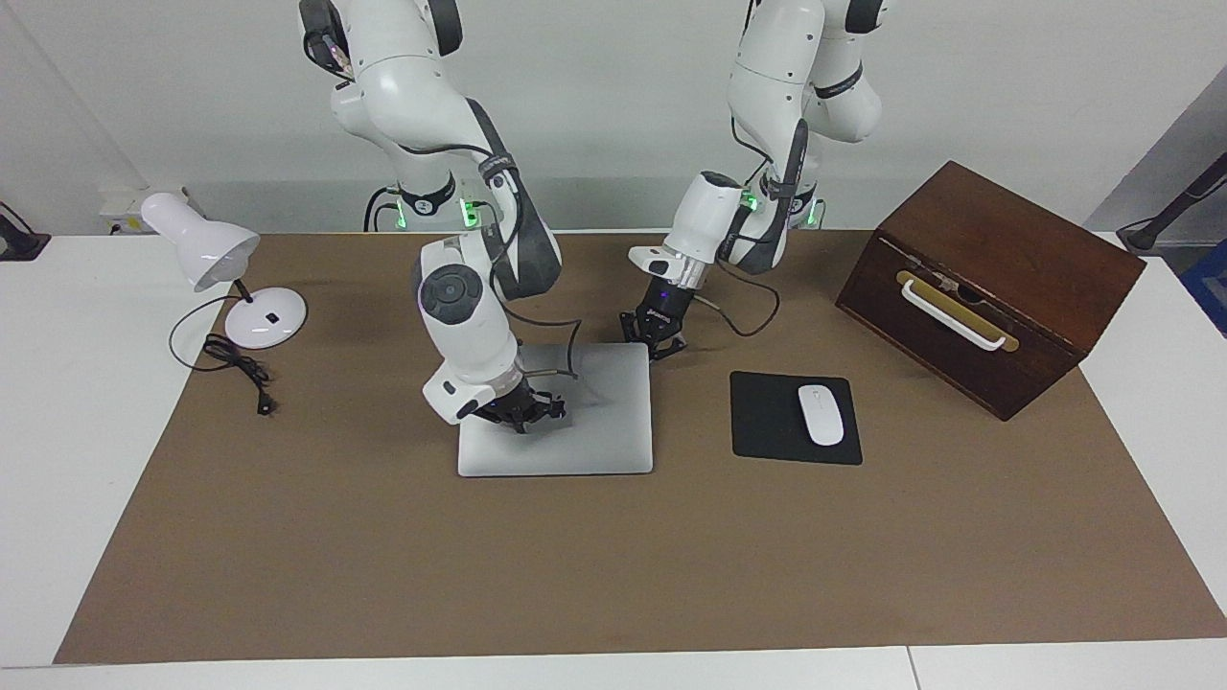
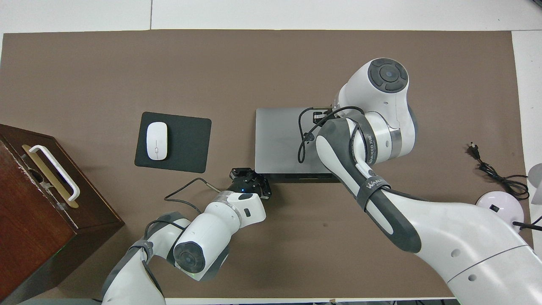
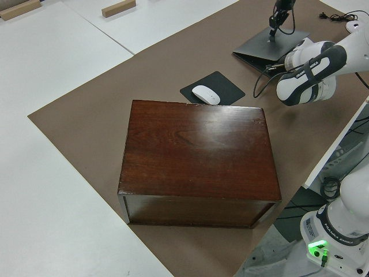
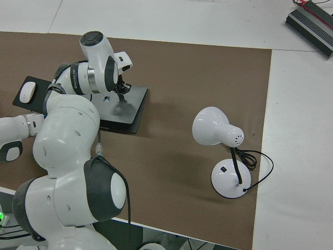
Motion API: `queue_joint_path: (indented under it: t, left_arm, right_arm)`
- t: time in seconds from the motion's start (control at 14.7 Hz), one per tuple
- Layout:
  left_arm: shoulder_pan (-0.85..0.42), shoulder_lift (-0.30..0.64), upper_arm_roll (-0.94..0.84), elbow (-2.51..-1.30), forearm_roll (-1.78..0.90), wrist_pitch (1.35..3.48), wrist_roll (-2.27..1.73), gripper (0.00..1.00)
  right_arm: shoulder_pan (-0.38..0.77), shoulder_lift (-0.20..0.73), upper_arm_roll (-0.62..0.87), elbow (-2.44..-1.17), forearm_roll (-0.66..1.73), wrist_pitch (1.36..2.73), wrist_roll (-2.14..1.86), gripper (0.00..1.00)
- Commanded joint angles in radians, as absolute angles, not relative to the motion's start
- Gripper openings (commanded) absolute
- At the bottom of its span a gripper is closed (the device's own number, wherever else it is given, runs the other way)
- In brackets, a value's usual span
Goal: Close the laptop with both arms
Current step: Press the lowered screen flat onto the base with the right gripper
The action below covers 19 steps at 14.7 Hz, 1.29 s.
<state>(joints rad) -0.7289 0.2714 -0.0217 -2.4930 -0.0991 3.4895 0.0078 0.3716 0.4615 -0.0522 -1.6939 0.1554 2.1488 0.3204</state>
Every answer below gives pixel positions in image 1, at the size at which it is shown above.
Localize silver grey laptop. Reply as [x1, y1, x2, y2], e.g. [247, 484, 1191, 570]
[457, 342, 656, 478]

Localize black mouse pad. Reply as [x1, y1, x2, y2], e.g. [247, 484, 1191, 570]
[729, 371, 865, 467]

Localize brown paper table mat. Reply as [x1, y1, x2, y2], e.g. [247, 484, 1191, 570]
[53, 230, 1227, 665]

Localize white computer mouse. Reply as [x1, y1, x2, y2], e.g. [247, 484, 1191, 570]
[798, 384, 846, 448]

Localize white desk lamp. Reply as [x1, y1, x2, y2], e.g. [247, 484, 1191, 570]
[140, 192, 310, 351]

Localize dark brown wooden box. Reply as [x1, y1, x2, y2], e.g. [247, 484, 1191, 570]
[834, 160, 1148, 423]

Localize black tripod leg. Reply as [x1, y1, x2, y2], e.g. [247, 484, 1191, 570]
[1116, 151, 1227, 256]

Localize black stand foot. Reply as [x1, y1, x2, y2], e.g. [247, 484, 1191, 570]
[0, 201, 52, 263]

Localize blue crate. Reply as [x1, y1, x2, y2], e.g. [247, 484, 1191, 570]
[1180, 239, 1227, 338]

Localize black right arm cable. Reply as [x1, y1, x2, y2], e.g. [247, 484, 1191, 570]
[393, 142, 584, 380]

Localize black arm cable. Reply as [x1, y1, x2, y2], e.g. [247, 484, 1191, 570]
[692, 115, 811, 338]
[393, 142, 584, 380]

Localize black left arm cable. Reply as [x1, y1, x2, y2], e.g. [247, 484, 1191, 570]
[692, 115, 811, 338]

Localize white box handle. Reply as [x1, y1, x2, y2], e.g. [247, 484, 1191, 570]
[901, 279, 1008, 352]

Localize black lamp power cable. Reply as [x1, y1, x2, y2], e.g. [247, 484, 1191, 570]
[169, 292, 280, 418]

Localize brass handle plate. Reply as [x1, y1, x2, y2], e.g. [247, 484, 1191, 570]
[895, 270, 1020, 354]

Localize white wall power strip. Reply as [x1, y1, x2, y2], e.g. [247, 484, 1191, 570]
[99, 186, 208, 237]

